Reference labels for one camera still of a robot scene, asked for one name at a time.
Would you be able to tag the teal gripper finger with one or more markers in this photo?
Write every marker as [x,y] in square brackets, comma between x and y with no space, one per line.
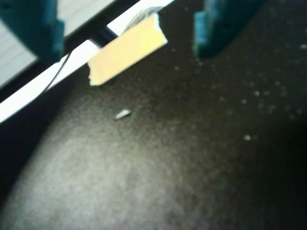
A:
[216,28]
[36,26]

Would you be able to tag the masking tape piece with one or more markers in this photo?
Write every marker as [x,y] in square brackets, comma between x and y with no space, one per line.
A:
[127,50]

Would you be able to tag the small white debris chip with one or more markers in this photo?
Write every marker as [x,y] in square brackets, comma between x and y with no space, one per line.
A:
[122,114]

